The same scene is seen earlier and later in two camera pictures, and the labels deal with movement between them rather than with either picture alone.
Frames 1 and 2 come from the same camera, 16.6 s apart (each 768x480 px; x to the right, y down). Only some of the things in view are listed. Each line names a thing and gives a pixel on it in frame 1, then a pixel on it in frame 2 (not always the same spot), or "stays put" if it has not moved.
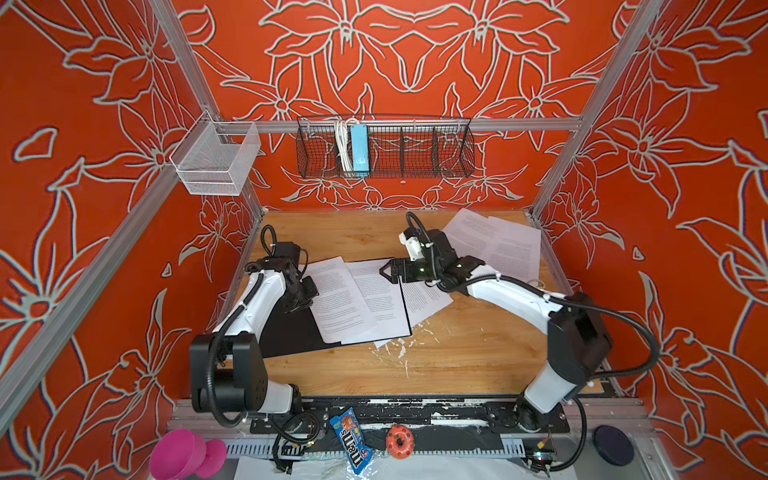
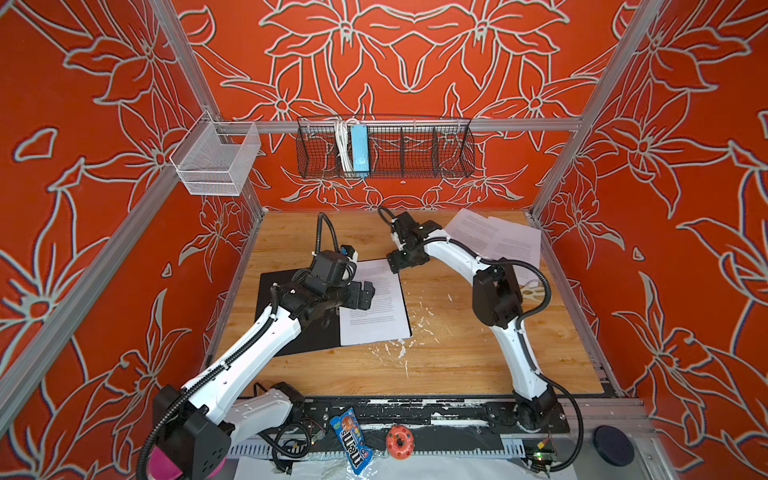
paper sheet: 516,251 stays put
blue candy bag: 349,430 stays put
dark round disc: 613,445 stays put
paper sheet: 423,300 -> 386,318
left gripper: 310,292 -> 354,299
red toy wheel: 400,442 stays put
